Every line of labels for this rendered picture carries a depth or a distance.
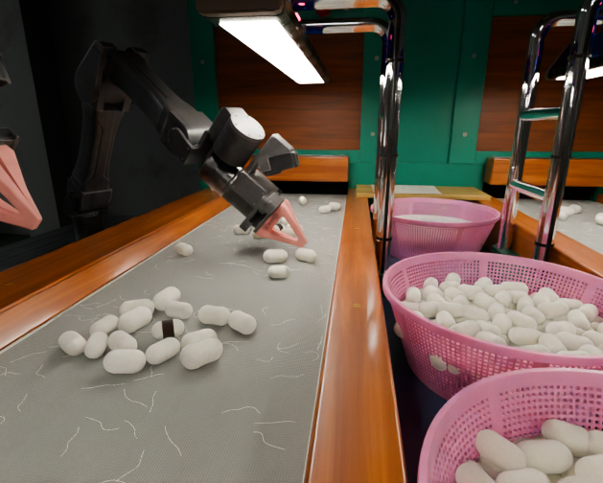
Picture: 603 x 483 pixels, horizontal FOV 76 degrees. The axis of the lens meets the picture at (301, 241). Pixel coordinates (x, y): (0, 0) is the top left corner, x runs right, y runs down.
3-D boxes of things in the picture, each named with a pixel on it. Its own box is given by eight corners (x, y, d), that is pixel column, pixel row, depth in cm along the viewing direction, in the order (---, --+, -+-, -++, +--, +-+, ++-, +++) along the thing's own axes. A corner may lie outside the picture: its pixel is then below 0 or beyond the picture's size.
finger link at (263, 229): (320, 222, 68) (280, 187, 67) (316, 234, 61) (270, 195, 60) (296, 250, 70) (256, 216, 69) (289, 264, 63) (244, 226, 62)
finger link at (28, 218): (87, 190, 41) (13, 129, 40) (33, 202, 34) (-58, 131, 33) (58, 236, 43) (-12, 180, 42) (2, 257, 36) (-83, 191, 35)
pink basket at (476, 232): (441, 281, 69) (447, 230, 67) (344, 245, 90) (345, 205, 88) (519, 254, 84) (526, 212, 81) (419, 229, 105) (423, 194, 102)
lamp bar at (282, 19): (194, 13, 35) (187, -82, 33) (296, 83, 94) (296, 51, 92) (281, 10, 34) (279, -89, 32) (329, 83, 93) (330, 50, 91)
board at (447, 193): (356, 197, 100) (356, 193, 100) (356, 188, 115) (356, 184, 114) (491, 200, 96) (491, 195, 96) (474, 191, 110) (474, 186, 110)
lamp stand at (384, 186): (274, 292, 65) (268, -14, 52) (293, 254, 84) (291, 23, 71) (390, 299, 62) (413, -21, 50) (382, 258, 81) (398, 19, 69)
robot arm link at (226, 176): (257, 164, 63) (224, 135, 63) (241, 176, 58) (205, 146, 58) (237, 192, 67) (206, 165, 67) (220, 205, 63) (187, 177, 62)
